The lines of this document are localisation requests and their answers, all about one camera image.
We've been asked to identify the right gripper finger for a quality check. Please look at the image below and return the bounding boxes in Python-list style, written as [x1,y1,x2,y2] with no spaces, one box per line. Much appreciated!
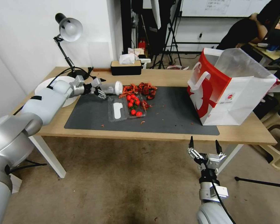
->
[187,136,202,161]
[214,139,227,162]

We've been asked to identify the clear jar with white lid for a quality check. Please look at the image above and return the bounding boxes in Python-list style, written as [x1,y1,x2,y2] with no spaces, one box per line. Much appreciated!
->
[99,81,124,96]

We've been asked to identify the clear disposable takeout box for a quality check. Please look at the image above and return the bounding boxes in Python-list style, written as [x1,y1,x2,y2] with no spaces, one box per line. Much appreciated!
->
[107,94,148,124]

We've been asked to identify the black tissue box wooden lid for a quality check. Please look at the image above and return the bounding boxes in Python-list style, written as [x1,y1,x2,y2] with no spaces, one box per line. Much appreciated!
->
[110,60,142,76]

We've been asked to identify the white box with red tape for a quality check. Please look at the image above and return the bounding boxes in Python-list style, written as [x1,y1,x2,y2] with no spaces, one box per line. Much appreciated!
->
[127,47,146,59]

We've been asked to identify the red and white delivery bag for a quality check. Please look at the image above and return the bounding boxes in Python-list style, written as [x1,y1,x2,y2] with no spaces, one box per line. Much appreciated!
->
[186,47,280,127]

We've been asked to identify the white tissue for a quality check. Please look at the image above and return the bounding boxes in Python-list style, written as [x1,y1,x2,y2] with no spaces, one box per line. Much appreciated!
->
[119,54,135,65]

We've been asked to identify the wooden table white legs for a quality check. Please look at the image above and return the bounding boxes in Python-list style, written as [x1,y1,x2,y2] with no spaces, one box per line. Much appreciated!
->
[12,66,278,179]

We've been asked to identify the white round plate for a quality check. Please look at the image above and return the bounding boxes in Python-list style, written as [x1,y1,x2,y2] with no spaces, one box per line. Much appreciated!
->
[34,76,78,108]

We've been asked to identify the dark red crayfish pile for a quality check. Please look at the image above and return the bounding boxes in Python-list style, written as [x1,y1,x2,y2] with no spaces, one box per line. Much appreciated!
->
[138,82,158,101]

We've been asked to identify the dark grey table mat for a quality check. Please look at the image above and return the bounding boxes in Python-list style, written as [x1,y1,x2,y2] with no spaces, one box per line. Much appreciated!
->
[64,86,220,136]

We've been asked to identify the black stand leg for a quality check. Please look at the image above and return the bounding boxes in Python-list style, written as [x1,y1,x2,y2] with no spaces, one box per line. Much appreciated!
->
[234,176,280,190]

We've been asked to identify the beige plastic stool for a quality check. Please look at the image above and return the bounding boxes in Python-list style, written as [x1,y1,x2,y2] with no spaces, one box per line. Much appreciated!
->
[258,109,280,171]

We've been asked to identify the black and silver desk lamp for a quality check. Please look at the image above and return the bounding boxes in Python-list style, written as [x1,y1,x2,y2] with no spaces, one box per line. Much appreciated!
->
[53,13,94,79]

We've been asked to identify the black tripod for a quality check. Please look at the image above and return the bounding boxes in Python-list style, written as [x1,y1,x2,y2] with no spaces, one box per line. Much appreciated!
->
[151,0,185,70]

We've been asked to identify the white light reflector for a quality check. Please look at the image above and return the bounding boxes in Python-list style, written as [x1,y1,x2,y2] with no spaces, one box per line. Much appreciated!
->
[150,0,162,30]

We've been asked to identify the background wooden desk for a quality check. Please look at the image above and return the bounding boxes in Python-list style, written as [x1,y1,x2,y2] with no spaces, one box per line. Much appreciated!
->
[248,42,280,72]

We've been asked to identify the person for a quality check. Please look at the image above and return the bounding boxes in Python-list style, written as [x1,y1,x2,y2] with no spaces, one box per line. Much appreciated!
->
[216,0,278,51]

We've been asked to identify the whiteboard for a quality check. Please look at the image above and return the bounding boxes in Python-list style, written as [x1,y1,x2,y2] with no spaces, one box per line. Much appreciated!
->
[180,0,272,18]

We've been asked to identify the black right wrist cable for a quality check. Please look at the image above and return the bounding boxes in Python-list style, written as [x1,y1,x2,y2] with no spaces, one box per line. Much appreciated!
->
[211,170,237,224]

